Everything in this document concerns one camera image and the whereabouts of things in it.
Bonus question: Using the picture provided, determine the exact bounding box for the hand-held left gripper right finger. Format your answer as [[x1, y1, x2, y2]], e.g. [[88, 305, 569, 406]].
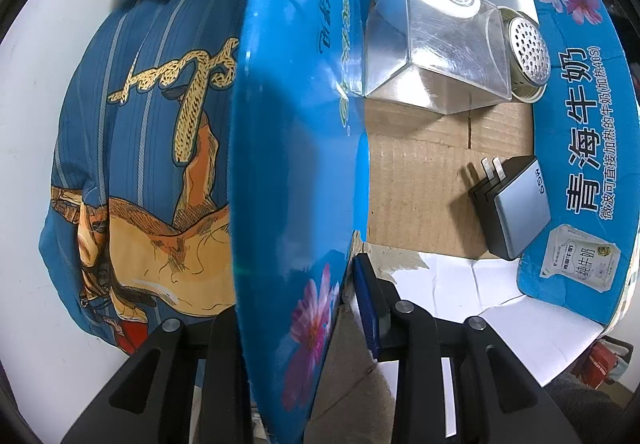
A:
[[351, 253, 583, 444]]

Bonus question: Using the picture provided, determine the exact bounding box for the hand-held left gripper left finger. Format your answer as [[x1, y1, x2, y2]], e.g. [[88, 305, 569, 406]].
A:
[[61, 309, 253, 444]]

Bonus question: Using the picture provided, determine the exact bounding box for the blue printed cardboard box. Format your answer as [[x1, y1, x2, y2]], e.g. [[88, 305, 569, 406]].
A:
[[227, 0, 640, 444]]

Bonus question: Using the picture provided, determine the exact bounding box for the grey power adapter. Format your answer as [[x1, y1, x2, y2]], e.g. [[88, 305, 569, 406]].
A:
[[459, 155, 551, 261]]

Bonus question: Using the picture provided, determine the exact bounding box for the clear glass shaker jar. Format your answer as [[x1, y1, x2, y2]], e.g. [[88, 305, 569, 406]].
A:
[[357, 0, 513, 117]]

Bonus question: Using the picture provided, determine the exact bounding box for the perforated steel tea strainer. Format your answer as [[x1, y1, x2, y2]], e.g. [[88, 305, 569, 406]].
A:
[[495, 8, 552, 102]]

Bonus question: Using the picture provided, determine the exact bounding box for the red and white packet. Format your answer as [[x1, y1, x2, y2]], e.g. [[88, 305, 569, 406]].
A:
[[582, 339, 636, 387]]

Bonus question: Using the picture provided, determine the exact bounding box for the blue striped printed blanket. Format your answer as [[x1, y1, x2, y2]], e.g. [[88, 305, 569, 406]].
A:
[[39, 0, 251, 444]]

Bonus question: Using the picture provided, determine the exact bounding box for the white bed sheet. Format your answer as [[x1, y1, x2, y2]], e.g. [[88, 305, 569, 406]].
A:
[[0, 0, 131, 425]]

